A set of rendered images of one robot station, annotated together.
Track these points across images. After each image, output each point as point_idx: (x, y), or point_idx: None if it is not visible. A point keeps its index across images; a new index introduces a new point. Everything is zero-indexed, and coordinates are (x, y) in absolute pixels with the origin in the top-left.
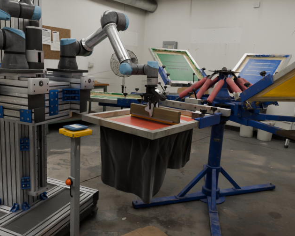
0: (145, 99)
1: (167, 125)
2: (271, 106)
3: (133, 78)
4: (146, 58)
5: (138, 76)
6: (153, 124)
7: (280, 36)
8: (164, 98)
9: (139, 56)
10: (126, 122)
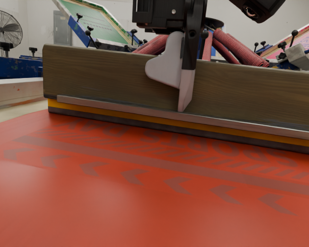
0: (152, 9)
1: (291, 156)
2: None
3: (17, 53)
4: (33, 30)
5: (23, 51)
6: (228, 158)
7: None
8: (284, 1)
9: (22, 27)
10: (43, 193)
